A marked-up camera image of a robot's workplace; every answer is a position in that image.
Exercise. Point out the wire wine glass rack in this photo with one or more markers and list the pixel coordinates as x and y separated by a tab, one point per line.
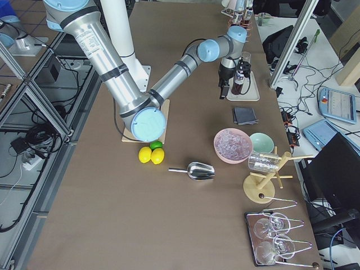
300	246

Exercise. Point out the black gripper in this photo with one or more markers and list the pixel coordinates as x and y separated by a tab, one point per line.
225	73

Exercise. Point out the bamboo cutting board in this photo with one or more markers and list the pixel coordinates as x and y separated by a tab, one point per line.
128	137

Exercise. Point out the pink bowl with ice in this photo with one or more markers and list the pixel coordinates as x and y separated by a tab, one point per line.
232	145

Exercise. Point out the glass mug on stand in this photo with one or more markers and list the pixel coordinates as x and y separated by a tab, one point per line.
263	162

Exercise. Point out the yellow lemon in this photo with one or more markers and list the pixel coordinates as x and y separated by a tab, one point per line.
157	156
144	154

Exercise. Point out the green bowl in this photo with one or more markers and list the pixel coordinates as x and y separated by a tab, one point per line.
262	143

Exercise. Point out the blue teach pendant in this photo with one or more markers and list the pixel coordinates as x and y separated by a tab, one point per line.
320	133
337	105

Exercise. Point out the aluminium frame post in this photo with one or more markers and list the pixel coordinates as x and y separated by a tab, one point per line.
298	29

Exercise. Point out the hanging wine glass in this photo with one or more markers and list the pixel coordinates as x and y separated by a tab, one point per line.
276	252
271	226

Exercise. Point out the clear wine glass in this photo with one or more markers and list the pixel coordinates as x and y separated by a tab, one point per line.
246	57

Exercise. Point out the grey folded cloth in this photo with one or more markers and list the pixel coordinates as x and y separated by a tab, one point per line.
244	115

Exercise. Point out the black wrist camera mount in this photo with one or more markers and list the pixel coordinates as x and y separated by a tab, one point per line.
225	74

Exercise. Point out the tea bottle white cap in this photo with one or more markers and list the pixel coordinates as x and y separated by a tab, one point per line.
238	81

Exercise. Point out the cream rabbit tray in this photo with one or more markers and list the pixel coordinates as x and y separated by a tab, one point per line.
249	91

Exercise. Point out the green lime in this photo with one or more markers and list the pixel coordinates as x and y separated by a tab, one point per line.
156	145

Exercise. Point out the wooden cup tree stand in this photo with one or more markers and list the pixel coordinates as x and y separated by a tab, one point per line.
259	186

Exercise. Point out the black monitor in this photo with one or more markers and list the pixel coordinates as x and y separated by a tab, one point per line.
334	174

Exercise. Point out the copper wire bottle basket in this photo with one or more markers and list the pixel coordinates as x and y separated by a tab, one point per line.
239	19

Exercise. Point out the steel ice scoop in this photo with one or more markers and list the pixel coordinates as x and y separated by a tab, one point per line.
197	171

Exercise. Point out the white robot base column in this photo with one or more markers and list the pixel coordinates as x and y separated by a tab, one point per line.
116	17

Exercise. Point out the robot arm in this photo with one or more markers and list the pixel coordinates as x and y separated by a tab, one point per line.
102	32

